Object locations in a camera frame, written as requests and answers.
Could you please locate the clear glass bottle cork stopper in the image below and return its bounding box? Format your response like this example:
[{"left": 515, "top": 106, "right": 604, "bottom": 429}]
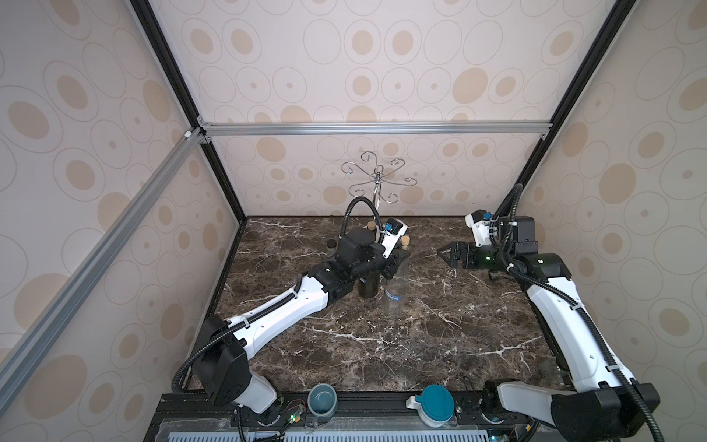
[{"left": 384, "top": 236, "right": 412, "bottom": 318}]

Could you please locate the aluminium rail left side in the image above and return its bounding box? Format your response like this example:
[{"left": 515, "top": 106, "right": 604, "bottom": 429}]
[{"left": 1, "top": 127, "right": 204, "bottom": 414}]

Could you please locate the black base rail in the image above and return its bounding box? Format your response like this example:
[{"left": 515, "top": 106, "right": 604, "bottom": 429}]
[{"left": 145, "top": 392, "right": 561, "bottom": 441}]

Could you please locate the horizontal aluminium rail back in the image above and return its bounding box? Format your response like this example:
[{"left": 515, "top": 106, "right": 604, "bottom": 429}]
[{"left": 203, "top": 120, "right": 552, "bottom": 136}]

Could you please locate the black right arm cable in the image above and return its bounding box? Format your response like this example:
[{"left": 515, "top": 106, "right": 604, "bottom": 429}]
[{"left": 493, "top": 183, "right": 666, "bottom": 442}]

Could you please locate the teal lid white container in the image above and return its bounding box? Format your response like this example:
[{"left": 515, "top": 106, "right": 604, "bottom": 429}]
[{"left": 405, "top": 385, "right": 456, "bottom": 428}]

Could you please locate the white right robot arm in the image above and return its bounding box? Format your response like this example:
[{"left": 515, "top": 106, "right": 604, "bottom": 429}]
[{"left": 437, "top": 210, "right": 665, "bottom": 441}]

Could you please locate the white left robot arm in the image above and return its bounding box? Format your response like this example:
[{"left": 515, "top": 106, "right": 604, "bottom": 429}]
[{"left": 185, "top": 218, "right": 410, "bottom": 414}]

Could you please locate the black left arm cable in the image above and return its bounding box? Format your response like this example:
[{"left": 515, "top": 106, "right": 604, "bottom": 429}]
[{"left": 170, "top": 196, "right": 383, "bottom": 394}]

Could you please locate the dark green wine bottle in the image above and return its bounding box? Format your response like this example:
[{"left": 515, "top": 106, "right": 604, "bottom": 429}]
[{"left": 357, "top": 221, "right": 380, "bottom": 299}]

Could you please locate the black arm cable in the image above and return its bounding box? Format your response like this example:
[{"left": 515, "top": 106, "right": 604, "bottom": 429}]
[
  {"left": 493, "top": 183, "right": 666, "bottom": 442},
  {"left": 170, "top": 196, "right": 383, "bottom": 394}
]

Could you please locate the grey teal cup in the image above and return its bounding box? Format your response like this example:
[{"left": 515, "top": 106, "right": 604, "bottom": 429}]
[{"left": 307, "top": 383, "right": 338, "bottom": 420}]

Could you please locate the chrome glass rack stand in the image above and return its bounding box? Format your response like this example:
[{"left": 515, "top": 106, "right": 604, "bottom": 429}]
[{"left": 341, "top": 150, "right": 418, "bottom": 210}]

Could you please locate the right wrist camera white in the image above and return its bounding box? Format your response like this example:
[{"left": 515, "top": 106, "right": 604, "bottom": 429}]
[{"left": 465, "top": 209, "right": 492, "bottom": 248}]

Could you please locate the clear bottle black cap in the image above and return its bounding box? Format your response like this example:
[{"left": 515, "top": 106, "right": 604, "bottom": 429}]
[{"left": 326, "top": 239, "right": 338, "bottom": 258}]

